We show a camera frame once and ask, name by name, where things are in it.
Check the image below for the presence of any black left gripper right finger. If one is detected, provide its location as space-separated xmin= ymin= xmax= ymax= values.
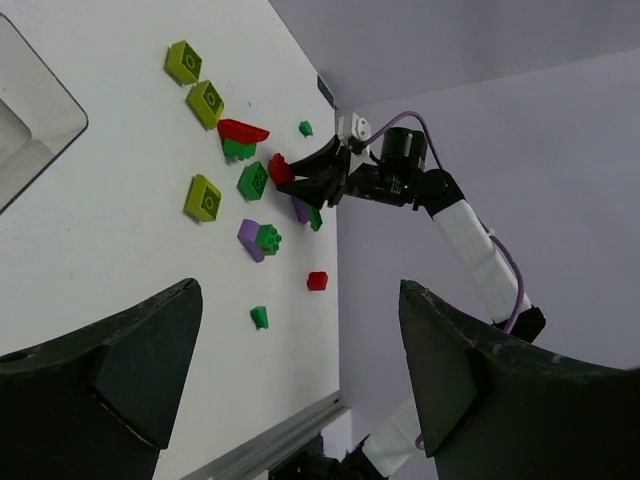
xmin=399 ymin=280 xmax=639 ymax=479

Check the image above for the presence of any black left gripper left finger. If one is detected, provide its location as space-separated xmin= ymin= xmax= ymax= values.
xmin=1 ymin=278 xmax=203 ymax=479

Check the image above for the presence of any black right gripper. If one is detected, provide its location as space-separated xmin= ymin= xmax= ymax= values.
xmin=277 ymin=127 xmax=448 ymax=209

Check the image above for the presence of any red rectangular lego brick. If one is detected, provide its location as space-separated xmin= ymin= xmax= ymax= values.
xmin=268 ymin=153 xmax=295 ymax=186

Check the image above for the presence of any small red lego brick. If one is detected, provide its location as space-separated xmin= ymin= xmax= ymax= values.
xmin=306 ymin=271 xmax=329 ymax=291

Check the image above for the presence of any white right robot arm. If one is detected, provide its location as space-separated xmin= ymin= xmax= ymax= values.
xmin=271 ymin=127 xmax=545 ymax=479

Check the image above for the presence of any purple plate green lego right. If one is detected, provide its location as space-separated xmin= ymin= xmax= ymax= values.
xmin=292 ymin=197 xmax=323 ymax=232

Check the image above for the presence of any purple plate green lego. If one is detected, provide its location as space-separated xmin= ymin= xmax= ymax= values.
xmin=292 ymin=197 xmax=323 ymax=232
xmin=237 ymin=219 xmax=282 ymax=263

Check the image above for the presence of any green wedge lego far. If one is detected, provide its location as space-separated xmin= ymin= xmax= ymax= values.
xmin=298 ymin=120 xmax=314 ymax=138

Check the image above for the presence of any green square lego brick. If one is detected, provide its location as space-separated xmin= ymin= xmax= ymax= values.
xmin=237 ymin=161 xmax=269 ymax=201

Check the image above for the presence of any blue label right corner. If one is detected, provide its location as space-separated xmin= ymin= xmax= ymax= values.
xmin=316 ymin=75 xmax=336 ymax=110

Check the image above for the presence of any red roof green lego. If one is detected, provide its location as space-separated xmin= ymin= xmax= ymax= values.
xmin=217 ymin=119 xmax=270 ymax=161

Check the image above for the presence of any purple plate green lego centre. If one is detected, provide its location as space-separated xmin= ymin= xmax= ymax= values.
xmin=237 ymin=219 xmax=282 ymax=263

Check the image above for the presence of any lime lego brick lower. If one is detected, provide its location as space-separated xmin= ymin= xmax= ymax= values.
xmin=183 ymin=174 xmax=222 ymax=222

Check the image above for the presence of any lime lego brick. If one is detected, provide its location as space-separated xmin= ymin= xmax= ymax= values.
xmin=164 ymin=40 xmax=202 ymax=86
xmin=186 ymin=80 xmax=224 ymax=131
xmin=183 ymin=174 xmax=222 ymax=222

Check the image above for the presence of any lime lego brick middle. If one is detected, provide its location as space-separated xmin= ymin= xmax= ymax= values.
xmin=186 ymin=80 xmax=224 ymax=131

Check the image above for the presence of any small green wedge lego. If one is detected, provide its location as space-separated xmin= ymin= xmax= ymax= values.
xmin=250 ymin=306 xmax=269 ymax=330

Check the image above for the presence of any lime lego brick far left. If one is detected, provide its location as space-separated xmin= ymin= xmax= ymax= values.
xmin=164 ymin=40 xmax=202 ymax=86

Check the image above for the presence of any clear compartment organizer tray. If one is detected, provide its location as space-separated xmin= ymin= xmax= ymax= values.
xmin=1 ymin=15 xmax=89 ymax=210

